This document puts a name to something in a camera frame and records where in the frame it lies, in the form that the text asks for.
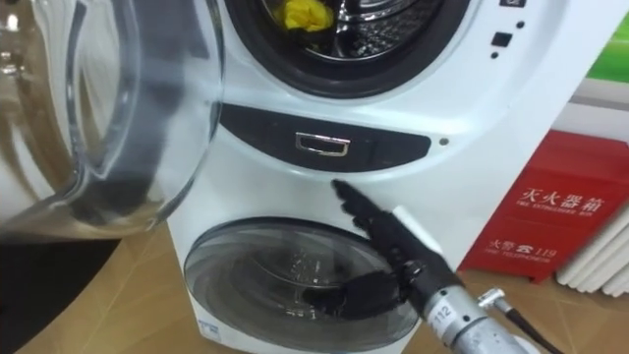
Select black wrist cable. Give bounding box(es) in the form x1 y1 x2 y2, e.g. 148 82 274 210
477 288 566 354

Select open glass washer door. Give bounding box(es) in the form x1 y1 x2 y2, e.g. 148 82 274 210
0 0 227 241

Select yellow cloth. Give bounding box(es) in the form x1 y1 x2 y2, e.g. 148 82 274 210
272 0 335 33

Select white stacked washing machines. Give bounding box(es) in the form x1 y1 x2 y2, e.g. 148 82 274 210
165 0 629 354

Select white radiator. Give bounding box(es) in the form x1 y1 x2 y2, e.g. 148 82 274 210
555 204 629 299

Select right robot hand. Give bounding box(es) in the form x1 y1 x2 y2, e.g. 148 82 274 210
300 178 466 322

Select red fire extinguisher box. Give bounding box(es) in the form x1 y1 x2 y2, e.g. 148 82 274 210
458 129 629 284

